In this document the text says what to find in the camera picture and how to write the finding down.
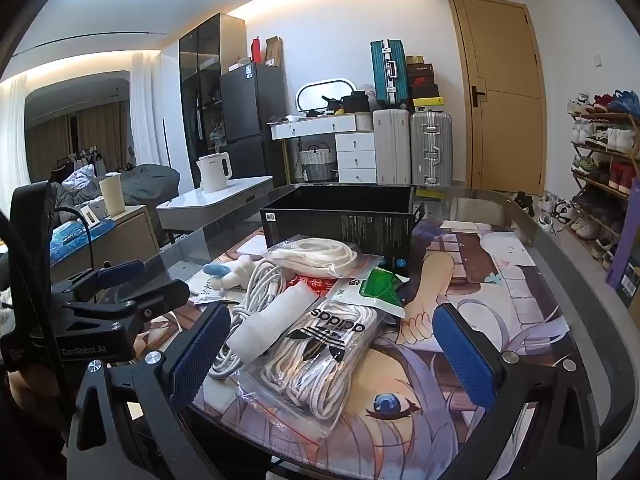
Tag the red snack packet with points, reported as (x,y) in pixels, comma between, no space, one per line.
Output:
(315,284)

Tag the oval mirror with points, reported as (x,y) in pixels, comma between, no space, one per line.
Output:
(320,92)

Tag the white paper sheet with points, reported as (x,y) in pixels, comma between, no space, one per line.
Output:
(465,225)

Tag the green packet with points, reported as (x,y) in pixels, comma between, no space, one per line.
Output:
(380,287)

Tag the yellow and black box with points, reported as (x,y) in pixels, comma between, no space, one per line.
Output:
(428,102)

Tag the black bag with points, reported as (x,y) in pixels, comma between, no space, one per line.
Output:
(357,102)

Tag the teal suitcase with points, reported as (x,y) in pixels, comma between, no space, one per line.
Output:
(390,75)

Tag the pile of clothes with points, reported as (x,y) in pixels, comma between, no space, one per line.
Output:
(77,180)

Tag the white sneakers pair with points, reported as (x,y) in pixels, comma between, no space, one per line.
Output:
(550,210)

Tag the grey low table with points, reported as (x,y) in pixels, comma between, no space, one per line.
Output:
(210,206)

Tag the woven basket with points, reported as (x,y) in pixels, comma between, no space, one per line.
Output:
(317,165)

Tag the white and blue plush toy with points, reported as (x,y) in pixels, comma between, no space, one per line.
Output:
(235,272)

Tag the white paper leaflet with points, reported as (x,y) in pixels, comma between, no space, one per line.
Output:
(210,296)

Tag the silver suitcase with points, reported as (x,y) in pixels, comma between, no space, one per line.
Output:
(430,145)

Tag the logo bag of white laces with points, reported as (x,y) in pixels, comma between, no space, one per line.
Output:
(320,360)

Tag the black and red shoe box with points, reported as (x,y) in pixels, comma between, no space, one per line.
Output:
(424,85)

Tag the wooden door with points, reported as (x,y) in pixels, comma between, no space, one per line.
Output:
(505,110)

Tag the beige cylinder container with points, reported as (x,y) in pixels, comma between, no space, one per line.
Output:
(112,197)

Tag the dark glass cabinet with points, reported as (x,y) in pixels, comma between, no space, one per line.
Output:
(200,60)

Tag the printed cartoon desk mat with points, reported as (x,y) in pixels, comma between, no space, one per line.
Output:
(450,265)

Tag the black slippers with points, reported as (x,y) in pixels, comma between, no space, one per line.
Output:
(525,202)

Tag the shoe rack with shoes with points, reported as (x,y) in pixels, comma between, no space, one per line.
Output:
(610,135)

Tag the white electric kettle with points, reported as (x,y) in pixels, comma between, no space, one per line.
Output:
(215,172)

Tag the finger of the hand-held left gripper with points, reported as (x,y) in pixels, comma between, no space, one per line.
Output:
(160,296)
(122,272)

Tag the wooden shoe rack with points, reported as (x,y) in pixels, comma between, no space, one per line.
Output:
(607,147)

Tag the purple paper bag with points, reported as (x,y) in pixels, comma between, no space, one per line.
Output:
(625,260)

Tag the grey beanbag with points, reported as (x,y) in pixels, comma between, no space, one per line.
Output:
(150,182)

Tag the white cloth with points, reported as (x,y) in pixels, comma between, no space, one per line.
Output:
(270,320)

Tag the red paper bag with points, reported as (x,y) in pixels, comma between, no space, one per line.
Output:
(256,51)

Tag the brown flat box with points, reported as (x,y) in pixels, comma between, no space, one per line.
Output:
(419,60)

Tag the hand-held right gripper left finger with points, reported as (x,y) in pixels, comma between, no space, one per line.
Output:
(200,355)

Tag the blue printed cloth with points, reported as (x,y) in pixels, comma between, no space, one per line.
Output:
(70,236)

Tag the brown curtain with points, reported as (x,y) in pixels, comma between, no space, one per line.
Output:
(95,130)

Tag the white dressing table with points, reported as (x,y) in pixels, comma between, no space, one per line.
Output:
(320,125)

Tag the white sheer curtain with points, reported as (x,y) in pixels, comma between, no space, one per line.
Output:
(145,110)

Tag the small white box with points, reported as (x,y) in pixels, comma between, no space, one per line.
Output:
(91,216)

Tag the black cardboard box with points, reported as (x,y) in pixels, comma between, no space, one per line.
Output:
(340,230)

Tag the white printed medicine packet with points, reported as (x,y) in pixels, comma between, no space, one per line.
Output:
(347,292)

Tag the white suitcase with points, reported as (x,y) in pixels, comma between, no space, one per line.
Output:
(391,145)

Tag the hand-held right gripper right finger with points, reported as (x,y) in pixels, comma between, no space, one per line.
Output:
(462,355)

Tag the person's left forearm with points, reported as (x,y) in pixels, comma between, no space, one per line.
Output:
(27,410)

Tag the black refrigerator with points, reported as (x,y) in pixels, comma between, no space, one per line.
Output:
(250,105)

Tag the wooden cabinet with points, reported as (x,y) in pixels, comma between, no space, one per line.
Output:
(120,242)

